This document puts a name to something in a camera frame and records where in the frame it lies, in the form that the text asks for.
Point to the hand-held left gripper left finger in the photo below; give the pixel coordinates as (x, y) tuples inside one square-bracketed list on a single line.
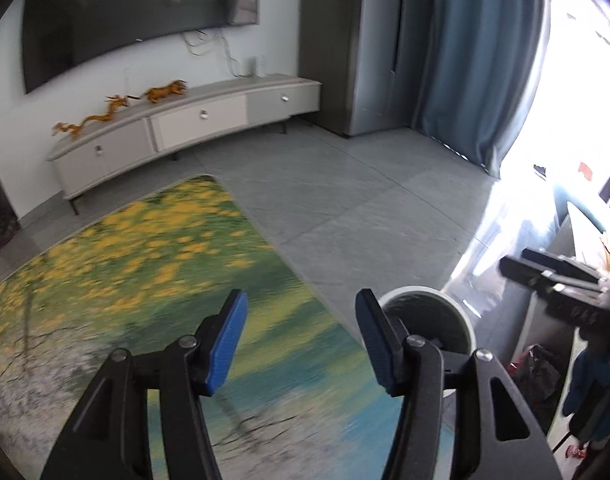
[(230, 340)]

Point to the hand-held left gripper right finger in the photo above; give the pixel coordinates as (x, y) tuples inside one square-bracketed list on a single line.
[(380, 345)]

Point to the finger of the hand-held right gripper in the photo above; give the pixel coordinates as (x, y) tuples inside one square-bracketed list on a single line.
[(525, 272), (560, 260)]

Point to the white round trash bin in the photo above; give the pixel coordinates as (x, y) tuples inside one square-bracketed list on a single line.
[(435, 310)]

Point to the person's right hand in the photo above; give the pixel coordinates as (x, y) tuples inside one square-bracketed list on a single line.
[(592, 385)]

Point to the landscape print tablecloth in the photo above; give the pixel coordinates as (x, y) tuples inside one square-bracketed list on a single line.
[(135, 260)]

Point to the blue grey curtain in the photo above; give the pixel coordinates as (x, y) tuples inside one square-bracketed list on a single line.
[(475, 70)]

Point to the grey television cabinet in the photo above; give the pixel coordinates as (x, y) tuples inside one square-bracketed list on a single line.
[(195, 117)]

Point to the dark shoes by door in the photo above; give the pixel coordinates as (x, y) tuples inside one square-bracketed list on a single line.
[(2, 232)]

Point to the golden tiger figurine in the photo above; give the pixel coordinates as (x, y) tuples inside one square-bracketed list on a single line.
[(165, 92)]

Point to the golden dragon figurine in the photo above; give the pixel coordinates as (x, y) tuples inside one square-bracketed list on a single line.
[(95, 119)]

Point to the white power adapter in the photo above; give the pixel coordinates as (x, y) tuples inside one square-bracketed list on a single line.
[(253, 66)]

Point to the grey refrigerator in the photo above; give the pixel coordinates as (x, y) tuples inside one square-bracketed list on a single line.
[(355, 50)]

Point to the wall-mounted black television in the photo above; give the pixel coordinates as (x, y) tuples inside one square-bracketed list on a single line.
[(135, 15)]

